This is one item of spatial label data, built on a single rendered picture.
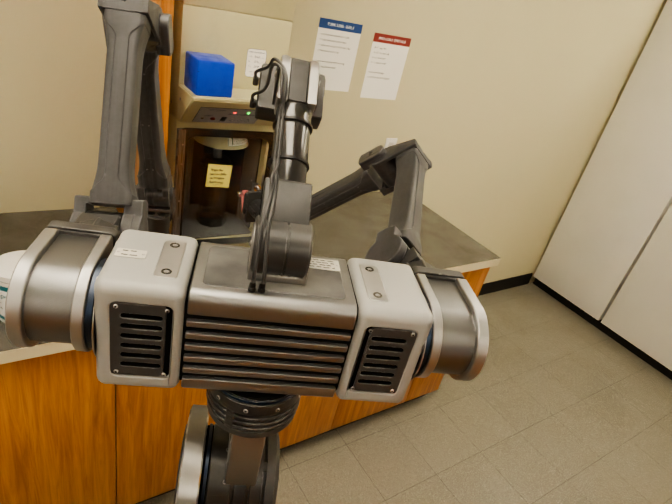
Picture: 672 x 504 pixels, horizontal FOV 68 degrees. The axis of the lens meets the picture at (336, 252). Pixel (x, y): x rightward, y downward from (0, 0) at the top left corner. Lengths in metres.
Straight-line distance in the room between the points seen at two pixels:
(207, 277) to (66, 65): 1.36
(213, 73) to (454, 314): 0.95
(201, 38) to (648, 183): 3.10
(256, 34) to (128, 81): 0.72
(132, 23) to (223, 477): 0.71
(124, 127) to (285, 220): 0.36
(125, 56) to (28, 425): 1.09
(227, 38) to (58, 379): 1.03
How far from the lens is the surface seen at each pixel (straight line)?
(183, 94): 1.45
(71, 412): 1.65
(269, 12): 1.55
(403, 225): 0.93
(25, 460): 1.75
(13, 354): 1.43
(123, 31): 0.90
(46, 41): 1.85
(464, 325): 0.69
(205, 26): 1.48
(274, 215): 0.59
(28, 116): 1.91
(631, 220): 3.93
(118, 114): 0.86
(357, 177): 1.21
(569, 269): 4.18
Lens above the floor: 1.86
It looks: 29 degrees down
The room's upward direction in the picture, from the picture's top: 14 degrees clockwise
